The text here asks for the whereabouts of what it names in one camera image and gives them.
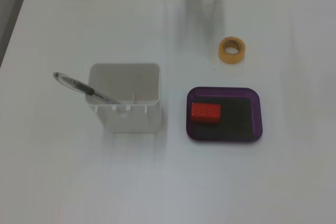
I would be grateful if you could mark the yellow tape roll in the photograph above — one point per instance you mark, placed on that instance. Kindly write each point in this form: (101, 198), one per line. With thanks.
(225, 56)

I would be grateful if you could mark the white plastic box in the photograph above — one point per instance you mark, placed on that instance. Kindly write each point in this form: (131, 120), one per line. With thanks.
(131, 119)

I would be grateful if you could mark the purple metal tray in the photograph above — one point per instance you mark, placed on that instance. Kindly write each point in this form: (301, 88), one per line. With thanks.
(223, 92)

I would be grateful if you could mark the red ribbed block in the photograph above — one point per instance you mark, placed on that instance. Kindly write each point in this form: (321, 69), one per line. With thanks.
(206, 113)

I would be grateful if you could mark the black clear ballpoint pen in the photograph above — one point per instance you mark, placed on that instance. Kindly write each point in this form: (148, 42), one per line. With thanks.
(78, 85)

